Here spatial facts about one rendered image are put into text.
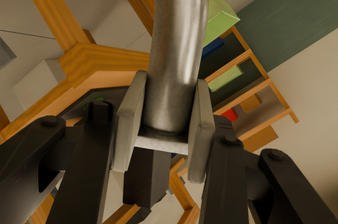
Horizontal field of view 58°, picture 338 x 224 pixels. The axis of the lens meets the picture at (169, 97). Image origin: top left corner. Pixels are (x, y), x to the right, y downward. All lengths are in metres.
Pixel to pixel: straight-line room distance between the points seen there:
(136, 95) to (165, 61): 0.03
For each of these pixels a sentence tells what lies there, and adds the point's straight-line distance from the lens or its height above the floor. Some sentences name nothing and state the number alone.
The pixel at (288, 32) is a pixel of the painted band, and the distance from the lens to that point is 5.99.
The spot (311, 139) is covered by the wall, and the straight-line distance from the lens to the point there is 6.10.
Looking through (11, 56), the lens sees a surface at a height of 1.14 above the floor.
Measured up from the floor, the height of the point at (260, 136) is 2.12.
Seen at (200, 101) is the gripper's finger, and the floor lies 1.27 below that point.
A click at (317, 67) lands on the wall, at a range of 5.99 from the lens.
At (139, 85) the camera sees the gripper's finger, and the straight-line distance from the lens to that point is 0.17.
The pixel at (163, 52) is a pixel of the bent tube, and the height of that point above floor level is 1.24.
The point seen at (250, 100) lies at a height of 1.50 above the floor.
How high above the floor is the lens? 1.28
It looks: 6 degrees down
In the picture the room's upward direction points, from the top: 148 degrees clockwise
